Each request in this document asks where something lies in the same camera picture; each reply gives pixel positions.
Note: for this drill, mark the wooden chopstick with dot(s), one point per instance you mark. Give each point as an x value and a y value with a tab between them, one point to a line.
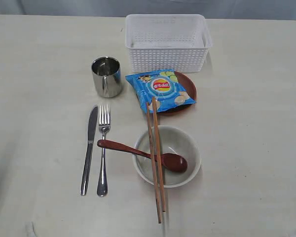
154	175
158	153

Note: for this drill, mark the brown wooden spoon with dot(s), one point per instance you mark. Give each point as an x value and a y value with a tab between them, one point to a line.
170	161

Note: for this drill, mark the silver table knife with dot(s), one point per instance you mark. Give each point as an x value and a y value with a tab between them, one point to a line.
90	140

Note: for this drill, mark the brown wooden bowl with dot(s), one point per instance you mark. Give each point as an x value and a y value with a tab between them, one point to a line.
190	88

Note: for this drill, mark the white floral ceramic dish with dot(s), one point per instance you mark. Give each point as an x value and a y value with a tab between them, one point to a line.
172	140

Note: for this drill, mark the silver metal fork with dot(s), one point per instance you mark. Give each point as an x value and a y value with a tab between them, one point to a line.
104	128

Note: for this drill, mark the white perforated plastic basket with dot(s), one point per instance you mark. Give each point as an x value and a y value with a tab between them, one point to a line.
167	41

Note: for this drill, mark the blue snack bag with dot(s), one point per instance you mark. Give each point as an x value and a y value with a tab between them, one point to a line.
164	86

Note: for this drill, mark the stainless steel cup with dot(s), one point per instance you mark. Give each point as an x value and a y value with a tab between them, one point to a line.
107	77

